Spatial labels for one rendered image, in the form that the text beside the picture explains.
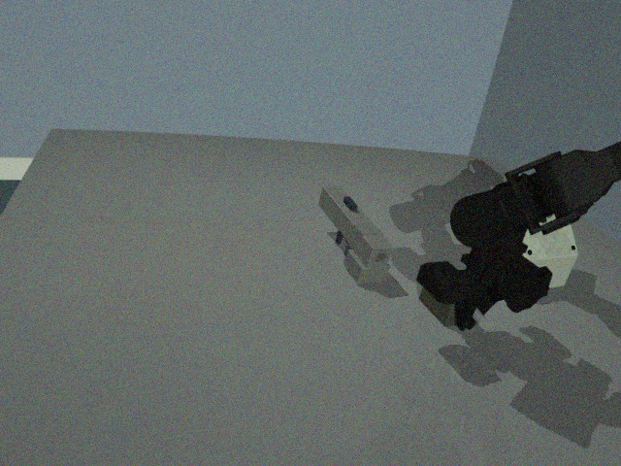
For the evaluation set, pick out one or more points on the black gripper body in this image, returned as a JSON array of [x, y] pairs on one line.
[[451, 286]]

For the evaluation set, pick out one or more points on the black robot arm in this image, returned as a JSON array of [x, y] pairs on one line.
[[563, 185]]

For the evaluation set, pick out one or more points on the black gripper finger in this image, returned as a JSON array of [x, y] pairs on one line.
[[493, 297], [465, 311]]

